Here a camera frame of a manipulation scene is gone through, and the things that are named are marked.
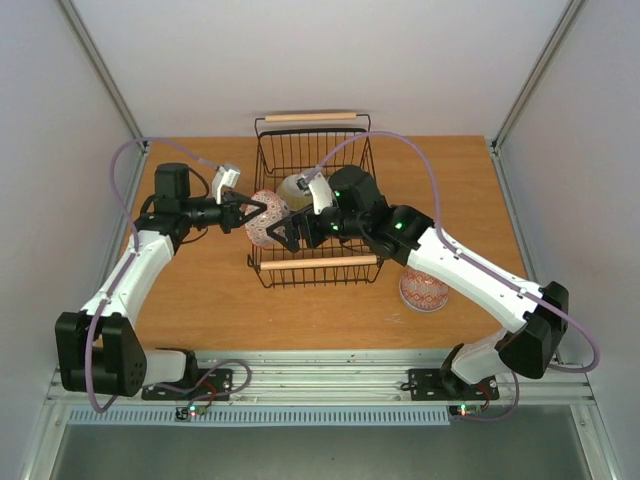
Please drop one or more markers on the yellow patterned bowl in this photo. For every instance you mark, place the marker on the yellow patterned bowl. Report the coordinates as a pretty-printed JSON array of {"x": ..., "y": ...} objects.
[{"x": 289, "y": 191}]

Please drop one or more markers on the white blue patterned bowl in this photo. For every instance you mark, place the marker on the white blue patterned bowl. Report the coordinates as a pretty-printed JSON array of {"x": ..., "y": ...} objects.
[{"x": 425, "y": 303}]

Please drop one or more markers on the small circuit board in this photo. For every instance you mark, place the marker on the small circuit board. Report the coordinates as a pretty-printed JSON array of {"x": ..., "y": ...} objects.
[
  {"x": 189, "y": 413},
  {"x": 466, "y": 410}
]

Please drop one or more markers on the left small circuit board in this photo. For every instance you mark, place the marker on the left small circuit board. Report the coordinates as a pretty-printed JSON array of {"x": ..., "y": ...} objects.
[{"x": 189, "y": 413}]

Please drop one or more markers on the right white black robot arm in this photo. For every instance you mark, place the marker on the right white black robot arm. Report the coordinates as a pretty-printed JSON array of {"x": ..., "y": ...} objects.
[{"x": 531, "y": 316}]

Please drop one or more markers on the orange red patterned bowl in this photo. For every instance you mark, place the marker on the orange red patterned bowl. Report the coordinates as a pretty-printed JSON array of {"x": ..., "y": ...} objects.
[{"x": 415, "y": 281}]

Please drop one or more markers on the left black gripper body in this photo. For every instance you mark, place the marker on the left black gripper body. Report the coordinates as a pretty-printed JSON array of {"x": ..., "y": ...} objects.
[{"x": 227, "y": 221}]

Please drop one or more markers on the black wire dish rack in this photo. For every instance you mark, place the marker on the black wire dish rack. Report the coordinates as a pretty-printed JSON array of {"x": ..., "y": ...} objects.
[{"x": 290, "y": 144}]

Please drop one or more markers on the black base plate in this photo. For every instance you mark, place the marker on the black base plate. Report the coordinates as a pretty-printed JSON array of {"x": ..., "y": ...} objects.
[
  {"x": 430, "y": 384},
  {"x": 219, "y": 383}
]

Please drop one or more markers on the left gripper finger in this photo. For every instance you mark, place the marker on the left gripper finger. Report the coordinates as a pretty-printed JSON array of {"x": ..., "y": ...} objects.
[
  {"x": 254, "y": 219},
  {"x": 242, "y": 202}
]

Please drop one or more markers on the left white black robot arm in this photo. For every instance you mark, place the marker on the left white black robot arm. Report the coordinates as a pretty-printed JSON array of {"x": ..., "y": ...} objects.
[{"x": 98, "y": 349}]

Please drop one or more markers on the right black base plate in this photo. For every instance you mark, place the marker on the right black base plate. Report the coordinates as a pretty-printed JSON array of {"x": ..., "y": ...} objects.
[{"x": 430, "y": 384}]

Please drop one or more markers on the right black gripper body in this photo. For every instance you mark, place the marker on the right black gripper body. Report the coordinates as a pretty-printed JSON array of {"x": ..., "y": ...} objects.
[{"x": 304, "y": 228}]

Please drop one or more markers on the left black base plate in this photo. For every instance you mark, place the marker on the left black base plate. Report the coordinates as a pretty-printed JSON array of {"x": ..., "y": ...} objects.
[{"x": 219, "y": 383}]

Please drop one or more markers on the red dotted pattern bowl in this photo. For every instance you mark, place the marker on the red dotted pattern bowl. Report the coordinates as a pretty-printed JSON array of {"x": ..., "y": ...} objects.
[{"x": 276, "y": 210}]

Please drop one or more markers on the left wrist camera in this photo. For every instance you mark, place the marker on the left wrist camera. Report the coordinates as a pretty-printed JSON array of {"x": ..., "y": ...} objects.
[{"x": 226, "y": 177}]

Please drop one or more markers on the right small circuit board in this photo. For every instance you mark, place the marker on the right small circuit board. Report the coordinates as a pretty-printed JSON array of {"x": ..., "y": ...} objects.
[{"x": 466, "y": 410}]

